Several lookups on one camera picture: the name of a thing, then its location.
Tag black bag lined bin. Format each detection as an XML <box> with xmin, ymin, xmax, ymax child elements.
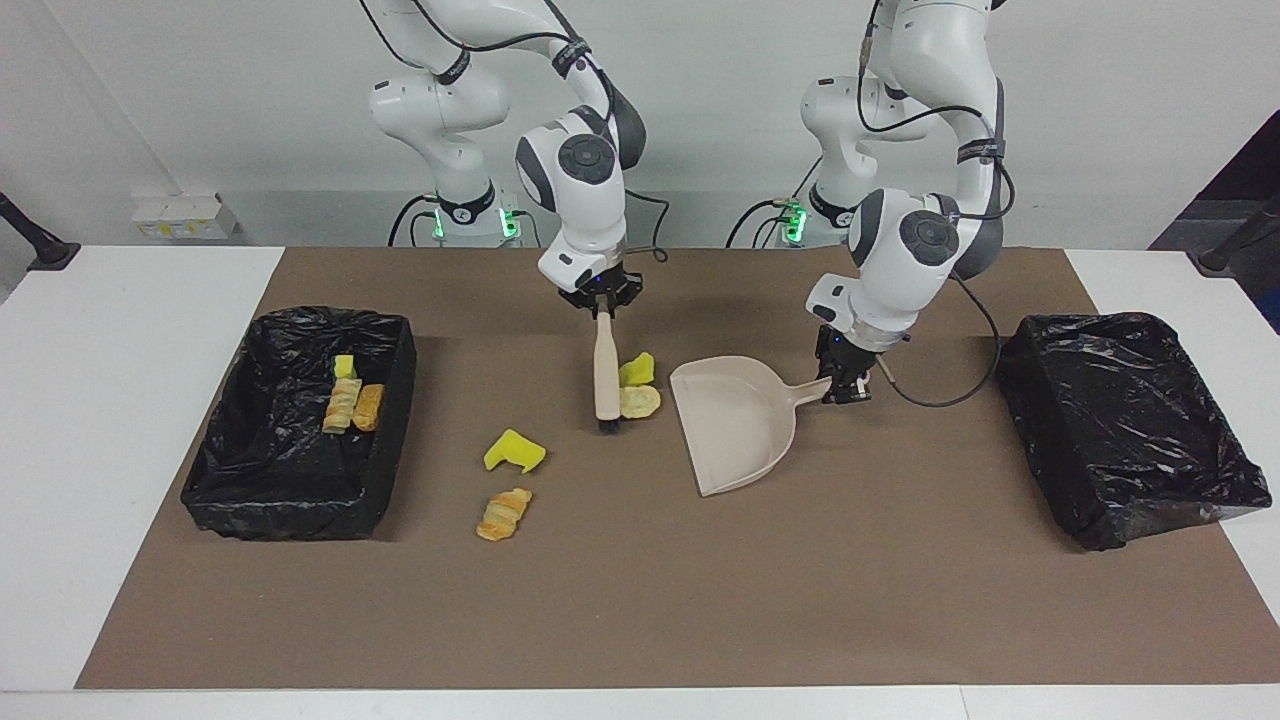
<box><xmin>995</xmin><ymin>312</ymin><xmax>1273</xmax><ymax>553</ymax></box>
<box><xmin>180</xmin><ymin>306</ymin><xmax>418</xmax><ymax>542</ymax></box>

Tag dark background panel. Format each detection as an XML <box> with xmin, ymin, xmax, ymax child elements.
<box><xmin>1150</xmin><ymin>105</ymin><xmax>1280</xmax><ymax>336</ymax></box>

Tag beige plastic dustpan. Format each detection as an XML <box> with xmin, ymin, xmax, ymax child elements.
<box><xmin>669</xmin><ymin>355</ymin><xmax>836</xmax><ymax>498</ymax></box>

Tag black camera stand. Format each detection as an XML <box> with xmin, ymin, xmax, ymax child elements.
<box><xmin>1197</xmin><ymin>195</ymin><xmax>1280</xmax><ymax>278</ymax></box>
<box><xmin>0</xmin><ymin>190</ymin><xmax>81</xmax><ymax>273</ymax></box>

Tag white wall socket box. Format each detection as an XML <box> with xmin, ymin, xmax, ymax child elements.
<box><xmin>130</xmin><ymin>193</ymin><xmax>241</xmax><ymax>241</ymax></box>

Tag brown table mat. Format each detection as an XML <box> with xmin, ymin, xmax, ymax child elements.
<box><xmin>75</xmin><ymin>245</ymin><xmax>1280</xmax><ymax>691</ymax></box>

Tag notched yellow sponge piece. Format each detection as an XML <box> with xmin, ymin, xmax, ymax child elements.
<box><xmin>483</xmin><ymin>428</ymin><xmax>548</xmax><ymax>474</ymax></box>

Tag black base cable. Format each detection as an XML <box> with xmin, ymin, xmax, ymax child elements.
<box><xmin>388</xmin><ymin>192</ymin><xmax>443</xmax><ymax>248</ymax></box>
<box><xmin>727</xmin><ymin>195</ymin><xmax>801</xmax><ymax>248</ymax></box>

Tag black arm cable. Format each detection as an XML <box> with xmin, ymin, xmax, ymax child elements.
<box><xmin>856</xmin><ymin>0</ymin><xmax>1004</xmax><ymax>409</ymax></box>
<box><xmin>358</xmin><ymin>0</ymin><xmax>673</xmax><ymax>265</ymax></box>

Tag beige brush black bristles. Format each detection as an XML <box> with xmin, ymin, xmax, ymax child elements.
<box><xmin>592</xmin><ymin>310</ymin><xmax>623</xmax><ymax>434</ymax></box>

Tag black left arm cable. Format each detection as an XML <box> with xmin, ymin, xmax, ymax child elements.
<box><xmin>856</xmin><ymin>0</ymin><xmax>1004</xmax><ymax>409</ymax></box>

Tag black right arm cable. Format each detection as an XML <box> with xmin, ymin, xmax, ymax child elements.
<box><xmin>358</xmin><ymin>0</ymin><xmax>673</xmax><ymax>265</ymax></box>

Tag pale ridged bread slice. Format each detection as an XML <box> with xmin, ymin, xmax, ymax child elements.
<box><xmin>322</xmin><ymin>377</ymin><xmax>363</xmax><ymax>435</ymax></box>

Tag orange striped croissant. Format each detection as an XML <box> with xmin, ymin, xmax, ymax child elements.
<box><xmin>474</xmin><ymin>487</ymin><xmax>534</xmax><ymax>543</ymax></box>

